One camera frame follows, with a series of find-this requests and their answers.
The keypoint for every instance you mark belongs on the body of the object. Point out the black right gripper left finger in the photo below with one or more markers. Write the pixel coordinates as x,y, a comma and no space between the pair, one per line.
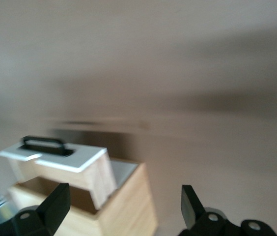
47,211

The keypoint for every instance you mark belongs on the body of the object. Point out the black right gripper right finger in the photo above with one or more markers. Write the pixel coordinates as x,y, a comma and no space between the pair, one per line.
195,214

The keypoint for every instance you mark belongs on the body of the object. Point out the light wooden drawer cabinet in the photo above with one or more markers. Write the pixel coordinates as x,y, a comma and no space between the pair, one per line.
128,209

